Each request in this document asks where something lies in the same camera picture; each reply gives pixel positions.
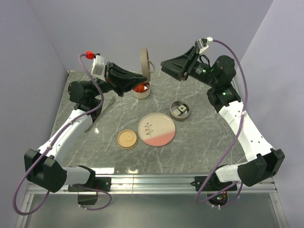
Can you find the pink white round plate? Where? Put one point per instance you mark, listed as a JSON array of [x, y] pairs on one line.
[[156, 129]]

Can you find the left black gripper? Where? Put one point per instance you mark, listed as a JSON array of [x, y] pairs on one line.
[[121, 80]]

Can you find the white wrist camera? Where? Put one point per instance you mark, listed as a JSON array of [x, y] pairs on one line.
[[98, 65], [202, 44]]

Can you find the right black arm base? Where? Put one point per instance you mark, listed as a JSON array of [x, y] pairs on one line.
[[220, 197]]

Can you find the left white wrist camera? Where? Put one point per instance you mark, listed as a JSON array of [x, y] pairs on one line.
[[98, 65]]

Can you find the aluminium rail frame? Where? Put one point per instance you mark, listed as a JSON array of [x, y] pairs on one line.
[[160, 201]]

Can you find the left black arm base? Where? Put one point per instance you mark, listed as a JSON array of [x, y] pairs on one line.
[[92, 193]]

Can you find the tan round lid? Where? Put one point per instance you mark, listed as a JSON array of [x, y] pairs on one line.
[[127, 139]]

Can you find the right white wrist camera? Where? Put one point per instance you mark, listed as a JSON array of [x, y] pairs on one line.
[[202, 44]]

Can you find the red sausage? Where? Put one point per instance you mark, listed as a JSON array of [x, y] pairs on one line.
[[141, 88]]

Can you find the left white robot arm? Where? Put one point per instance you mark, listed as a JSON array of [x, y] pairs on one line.
[[43, 166]]

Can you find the dark brown round lid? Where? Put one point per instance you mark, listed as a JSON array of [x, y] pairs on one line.
[[146, 64]]

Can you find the round metal tin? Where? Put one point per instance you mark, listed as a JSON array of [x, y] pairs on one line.
[[142, 95], [184, 115]]

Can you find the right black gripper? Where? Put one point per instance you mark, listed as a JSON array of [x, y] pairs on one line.
[[187, 61]]

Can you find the sushi roll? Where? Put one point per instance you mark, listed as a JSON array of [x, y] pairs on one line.
[[177, 112], [182, 108]]

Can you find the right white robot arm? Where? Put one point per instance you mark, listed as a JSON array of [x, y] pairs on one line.
[[263, 160]]

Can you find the metal tongs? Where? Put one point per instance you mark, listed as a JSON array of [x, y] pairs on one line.
[[112, 100]]

